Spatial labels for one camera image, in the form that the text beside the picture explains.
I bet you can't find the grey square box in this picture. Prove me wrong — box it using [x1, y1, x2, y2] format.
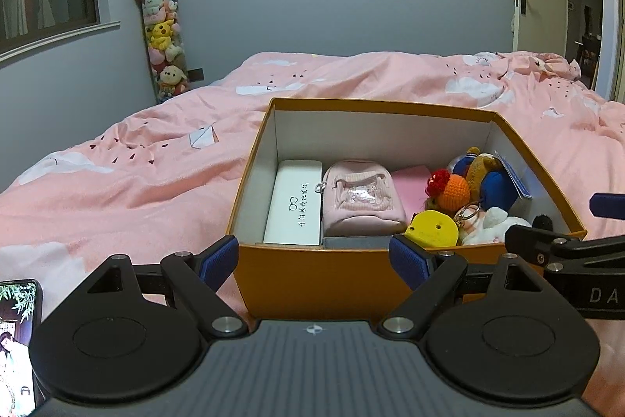
[321, 235, 393, 251]

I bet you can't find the smartphone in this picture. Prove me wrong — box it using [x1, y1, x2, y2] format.
[0, 279, 45, 417]

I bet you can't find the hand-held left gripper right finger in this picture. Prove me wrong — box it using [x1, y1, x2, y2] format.
[376, 234, 554, 340]

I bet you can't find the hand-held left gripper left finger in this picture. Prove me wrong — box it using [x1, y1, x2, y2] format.
[85, 234, 251, 340]

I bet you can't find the pink printed blanket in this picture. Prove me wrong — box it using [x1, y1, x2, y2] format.
[0, 50, 625, 336]

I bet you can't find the yellow plastic key tag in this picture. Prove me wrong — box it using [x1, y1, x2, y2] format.
[405, 210, 461, 248]

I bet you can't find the pink zipper pouch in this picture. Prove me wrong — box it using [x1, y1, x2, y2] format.
[321, 159, 408, 238]

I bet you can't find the orange cardboard box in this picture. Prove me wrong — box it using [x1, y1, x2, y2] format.
[225, 98, 589, 320]

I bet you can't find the orange crochet doll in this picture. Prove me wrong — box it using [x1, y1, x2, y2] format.
[423, 168, 473, 211]

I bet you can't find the blue card tag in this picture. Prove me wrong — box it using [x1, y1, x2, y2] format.
[493, 150, 533, 202]

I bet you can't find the pink snap wallet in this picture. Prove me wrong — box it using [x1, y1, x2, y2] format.
[392, 165, 433, 218]

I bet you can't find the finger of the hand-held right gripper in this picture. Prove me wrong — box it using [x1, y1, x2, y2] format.
[589, 191, 625, 219]
[504, 224, 625, 270]

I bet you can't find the sailor dog plush toy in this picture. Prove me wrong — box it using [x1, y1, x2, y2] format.
[446, 147, 520, 215]

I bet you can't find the white plush with striped hat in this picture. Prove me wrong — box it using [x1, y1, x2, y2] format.
[459, 206, 554, 247]

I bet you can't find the white glasses case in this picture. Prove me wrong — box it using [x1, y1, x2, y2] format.
[262, 159, 323, 246]

